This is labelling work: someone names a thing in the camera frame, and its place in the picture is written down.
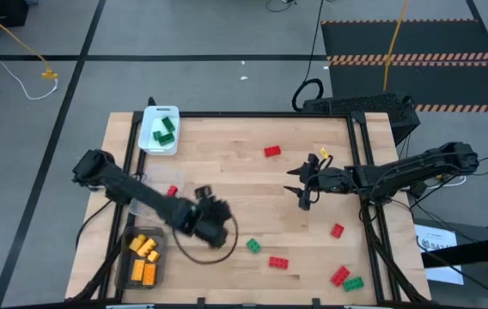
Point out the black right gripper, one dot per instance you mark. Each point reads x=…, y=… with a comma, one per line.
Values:
x=330, y=180

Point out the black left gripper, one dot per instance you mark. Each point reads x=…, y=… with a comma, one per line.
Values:
x=209, y=219

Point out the red rectangular block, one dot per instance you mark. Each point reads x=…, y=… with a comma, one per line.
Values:
x=272, y=151

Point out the small red block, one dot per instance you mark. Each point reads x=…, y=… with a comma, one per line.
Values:
x=337, y=231
x=172, y=190

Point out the green block with curved side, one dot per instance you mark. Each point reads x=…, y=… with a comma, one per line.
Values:
x=253, y=245

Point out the long red block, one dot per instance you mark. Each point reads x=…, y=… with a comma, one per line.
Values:
x=278, y=262
x=340, y=276

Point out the small green block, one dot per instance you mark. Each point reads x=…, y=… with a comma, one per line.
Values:
x=157, y=135

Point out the green rectangular block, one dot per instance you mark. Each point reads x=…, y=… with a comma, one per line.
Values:
x=353, y=283
x=168, y=124

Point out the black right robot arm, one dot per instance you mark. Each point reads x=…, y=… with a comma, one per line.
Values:
x=398, y=173

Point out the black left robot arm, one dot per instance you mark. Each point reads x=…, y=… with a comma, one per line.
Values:
x=141, y=197

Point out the clear plastic bin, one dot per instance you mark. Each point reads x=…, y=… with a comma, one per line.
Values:
x=158, y=176

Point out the white plastic bin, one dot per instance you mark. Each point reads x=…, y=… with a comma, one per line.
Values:
x=149, y=148

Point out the dark grey plastic bin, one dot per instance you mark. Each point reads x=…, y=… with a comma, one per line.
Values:
x=121, y=274

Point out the white paper sign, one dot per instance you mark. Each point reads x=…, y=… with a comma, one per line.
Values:
x=439, y=257

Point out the black hazard-striped floor mat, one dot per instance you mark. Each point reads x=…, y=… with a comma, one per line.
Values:
x=420, y=38

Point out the black beam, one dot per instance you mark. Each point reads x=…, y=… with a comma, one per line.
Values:
x=484, y=249

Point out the dark grey cart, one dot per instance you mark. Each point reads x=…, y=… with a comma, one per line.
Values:
x=476, y=296

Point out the black metal table frame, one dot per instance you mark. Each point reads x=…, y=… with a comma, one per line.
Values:
x=270, y=114

